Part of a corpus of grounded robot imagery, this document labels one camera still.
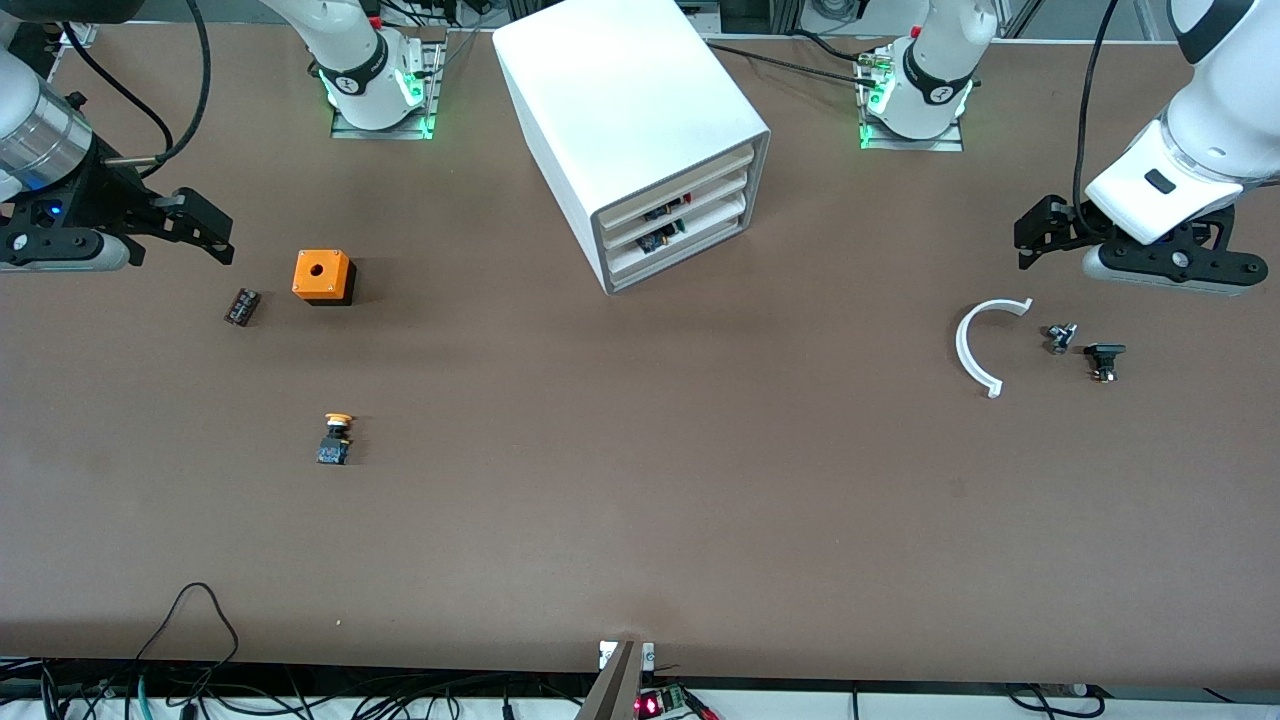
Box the white drawer with green button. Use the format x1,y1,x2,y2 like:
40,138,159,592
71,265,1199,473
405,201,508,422
606,195,751,273

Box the orange button enclosure box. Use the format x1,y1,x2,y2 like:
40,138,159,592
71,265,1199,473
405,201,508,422
292,250,357,307

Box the tangled cable bundle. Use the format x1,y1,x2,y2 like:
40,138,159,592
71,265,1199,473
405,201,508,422
0,655,561,720

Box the black cables behind cabinet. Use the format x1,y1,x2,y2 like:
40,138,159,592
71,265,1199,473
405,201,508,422
705,30,886,91

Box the yellow push button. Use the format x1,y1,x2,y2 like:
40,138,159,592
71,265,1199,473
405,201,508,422
316,412,355,467

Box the white empty drawer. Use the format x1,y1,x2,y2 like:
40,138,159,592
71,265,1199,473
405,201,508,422
600,143,756,229
608,215,749,291

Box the black looped cable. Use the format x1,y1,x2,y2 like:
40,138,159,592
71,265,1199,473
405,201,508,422
135,583,241,666

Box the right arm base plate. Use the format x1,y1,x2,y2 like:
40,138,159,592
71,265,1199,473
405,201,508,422
330,40,443,141

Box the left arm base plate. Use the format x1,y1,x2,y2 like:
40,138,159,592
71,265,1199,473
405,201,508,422
858,45,966,153

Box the grey camera post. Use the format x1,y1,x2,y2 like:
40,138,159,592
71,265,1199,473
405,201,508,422
575,640,656,720

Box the circuit board with red LED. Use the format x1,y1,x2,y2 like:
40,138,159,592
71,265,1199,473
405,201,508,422
635,685,693,719

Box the white curved plastic bracket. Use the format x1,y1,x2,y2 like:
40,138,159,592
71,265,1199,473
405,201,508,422
955,298,1034,399

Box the white drawer cabinet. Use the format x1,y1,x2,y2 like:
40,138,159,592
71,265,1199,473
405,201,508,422
492,0,772,296

